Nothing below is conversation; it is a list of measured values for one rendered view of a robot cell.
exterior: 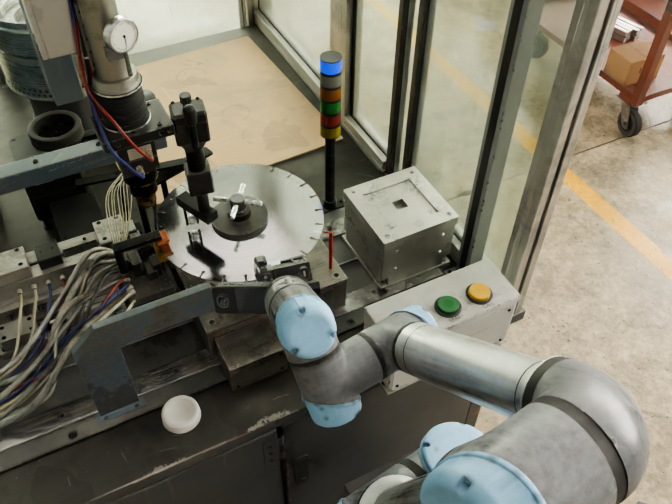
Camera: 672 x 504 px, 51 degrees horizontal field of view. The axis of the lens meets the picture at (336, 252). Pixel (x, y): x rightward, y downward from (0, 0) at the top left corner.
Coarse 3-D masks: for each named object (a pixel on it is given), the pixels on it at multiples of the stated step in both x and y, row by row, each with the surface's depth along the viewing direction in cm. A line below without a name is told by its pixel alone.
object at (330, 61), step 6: (324, 54) 140; (330, 54) 140; (336, 54) 140; (324, 60) 138; (330, 60) 138; (336, 60) 138; (324, 66) 139; (330, 66) 139; (336, 66) 139; (324, 72) 140; (330, 72) 140; (336, 72) 140
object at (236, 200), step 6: (240, 186) 137; (240, 192) 135; (216, 198) 134; (222, 198) 134; (228, 198) 134; (234, 198) 134; (240, 198) 134; (234, 204) 133; (240, 204) 133; (246, 204) 134; (252, 204) 134; (258, 204) 134; (234, 210) 132; (240, 210) 134; (234, 216) 131
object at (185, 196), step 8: (184, 192) 131; (176, 200) 131; (184, 200) 130; (192, 200) 130; (200, 200) 125; (208, 200) 126; (184, 208) 130; (192, 208) 128; (200, 208) 127; (208, 208) 127; (184, 216) 133; (200, 216) 128; (208, 216) 127; (216, 216) 129; (208, 224) 128
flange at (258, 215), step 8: (256, 200) 140; (216, 208) 138; (224, 208) 138; (248, 208) 136; (256, 208) 138; (264, 208) 138; (224, 216) 136; (240, 216) 134; (248, 216) 136; (256, 216) 136; (264, 216) 137; (216, 224) 135; (224, 224) 135; (232, 224) 135; (240, 224) 135; (248, 224) 135; (256, 224) 135; (264, 224) 136; (224, 232) 134; (232, 232) 134; (240, 232) 134; (248, 232) 134; (256, 232) 135
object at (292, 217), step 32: (224, 192) 143; (256, 192) 143; (288, 192) 143; (160, 224) 136; (288, 224) 137; (320, 224) 137; (192, 256) 131; (224, 256) 131; (256, 256) 131; (288, 256) 131
